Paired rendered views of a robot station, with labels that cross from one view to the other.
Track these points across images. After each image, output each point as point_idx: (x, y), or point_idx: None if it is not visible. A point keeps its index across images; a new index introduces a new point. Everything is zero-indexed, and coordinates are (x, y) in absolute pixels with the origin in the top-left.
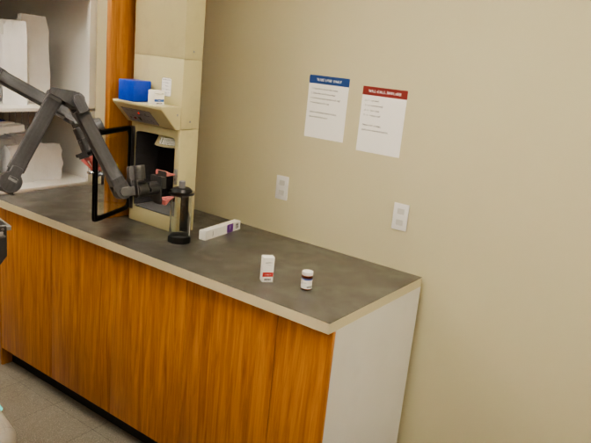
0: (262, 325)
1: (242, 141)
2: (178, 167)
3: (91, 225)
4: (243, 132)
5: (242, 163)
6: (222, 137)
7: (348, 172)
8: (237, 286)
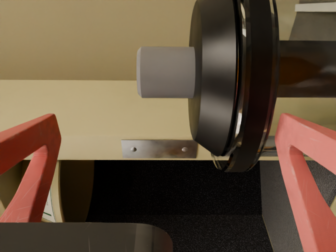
0: None
1: (94, 13)
2: (109, 134)
3: None
4: (73, 12)
5: (148, 8)
6: (102, 70)
7: None
8: None
